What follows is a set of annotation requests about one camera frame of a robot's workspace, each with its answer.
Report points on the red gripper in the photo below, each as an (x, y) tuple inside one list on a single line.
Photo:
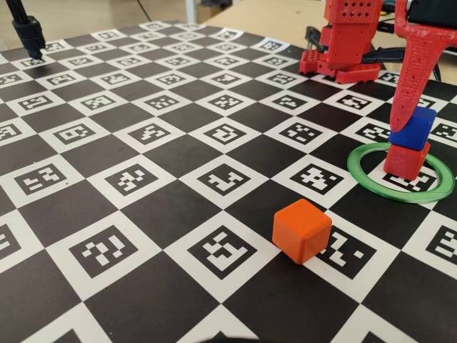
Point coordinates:
[(414, 57)]

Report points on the blue cube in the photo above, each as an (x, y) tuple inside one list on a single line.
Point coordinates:
[(416, 126)]

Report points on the red cube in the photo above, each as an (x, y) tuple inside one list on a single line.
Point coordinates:
[(405, 162)]

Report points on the orange cube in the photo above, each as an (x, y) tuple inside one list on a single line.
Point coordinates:
[(300, 232)]

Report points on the red printed robot arm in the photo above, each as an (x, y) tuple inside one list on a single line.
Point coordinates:
[(351, 10)]

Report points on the red robot base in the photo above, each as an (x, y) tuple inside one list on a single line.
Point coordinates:
[(342, 50)]

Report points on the black table clamp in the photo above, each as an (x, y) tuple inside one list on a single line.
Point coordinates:
[(313, 37)]

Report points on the cardboard box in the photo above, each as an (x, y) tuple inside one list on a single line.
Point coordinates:
[(210, 11)]

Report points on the white table leg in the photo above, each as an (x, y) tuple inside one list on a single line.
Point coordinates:
[(190, 10)]

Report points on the black white marker mat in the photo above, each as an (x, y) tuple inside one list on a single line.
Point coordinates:
[(178, 214)]

